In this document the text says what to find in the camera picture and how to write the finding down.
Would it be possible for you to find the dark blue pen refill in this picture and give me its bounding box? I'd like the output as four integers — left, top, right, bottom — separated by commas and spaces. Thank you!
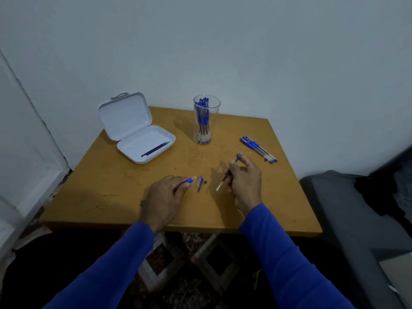
141, 142, 169, 158
143, 141, 171, 156

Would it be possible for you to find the person's right hand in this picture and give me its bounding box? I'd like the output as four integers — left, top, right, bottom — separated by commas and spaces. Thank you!
223, 154, 263, 218

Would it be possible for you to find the person's left hand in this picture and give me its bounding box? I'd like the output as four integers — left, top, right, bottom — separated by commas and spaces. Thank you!
140, 175, 191, 234

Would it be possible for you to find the person's left forearm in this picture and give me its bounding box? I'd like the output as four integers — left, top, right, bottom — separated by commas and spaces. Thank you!
43, 221, 155, 309

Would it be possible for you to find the grey sofa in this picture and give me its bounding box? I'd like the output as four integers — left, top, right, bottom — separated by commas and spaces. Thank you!
299, 147, 412, 309

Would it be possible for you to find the clear plastic cup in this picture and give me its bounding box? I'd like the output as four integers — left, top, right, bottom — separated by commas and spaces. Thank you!
193, 94, 221, 146

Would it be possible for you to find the blue ballpoint pen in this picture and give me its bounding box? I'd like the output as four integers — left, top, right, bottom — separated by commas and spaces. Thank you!
245, 136, 278, 162
240, 139, 268, 162
241, 138, 274, 164
243, 137, 277, 163

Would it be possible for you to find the person's right forearm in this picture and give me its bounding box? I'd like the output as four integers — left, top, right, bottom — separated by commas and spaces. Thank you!
239, 203, 355, 309

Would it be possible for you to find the white plastic hinged case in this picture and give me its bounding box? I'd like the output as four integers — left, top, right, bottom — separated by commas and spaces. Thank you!
98, 92, 176, 165

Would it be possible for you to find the blue pen barrel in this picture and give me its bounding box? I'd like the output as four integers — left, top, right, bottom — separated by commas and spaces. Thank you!
174, 177, 198, 191

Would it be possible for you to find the patterned rug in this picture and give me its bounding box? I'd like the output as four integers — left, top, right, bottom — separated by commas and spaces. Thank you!
127, 232, 263, 309

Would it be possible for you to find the white door frame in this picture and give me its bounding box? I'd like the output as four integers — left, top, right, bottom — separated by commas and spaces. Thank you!
0, 50, 71, 259

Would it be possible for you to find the bunch of blue pens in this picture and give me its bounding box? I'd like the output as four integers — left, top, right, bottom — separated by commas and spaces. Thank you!
195, 97, 211, 145

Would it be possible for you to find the black cloth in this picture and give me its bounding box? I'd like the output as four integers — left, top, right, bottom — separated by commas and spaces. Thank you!
354, 159, 412, 224

